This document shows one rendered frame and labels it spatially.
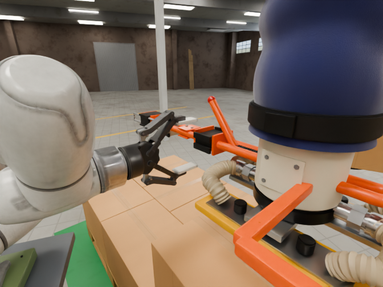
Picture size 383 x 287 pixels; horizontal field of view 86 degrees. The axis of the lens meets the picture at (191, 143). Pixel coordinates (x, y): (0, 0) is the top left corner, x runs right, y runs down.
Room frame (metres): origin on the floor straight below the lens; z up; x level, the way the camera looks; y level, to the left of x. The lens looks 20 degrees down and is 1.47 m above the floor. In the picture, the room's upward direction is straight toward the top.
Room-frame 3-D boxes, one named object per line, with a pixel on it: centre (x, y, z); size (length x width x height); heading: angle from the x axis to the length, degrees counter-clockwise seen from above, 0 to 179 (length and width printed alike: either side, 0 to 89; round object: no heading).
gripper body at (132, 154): (0.44, 0.12, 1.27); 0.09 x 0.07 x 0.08; 131
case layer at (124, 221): (1.38, 0.20, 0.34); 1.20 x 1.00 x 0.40; 40
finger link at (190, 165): (0.52, 0.02, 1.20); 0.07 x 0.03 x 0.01; 131
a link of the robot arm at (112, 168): (0.39, 0.17, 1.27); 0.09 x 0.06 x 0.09; 41
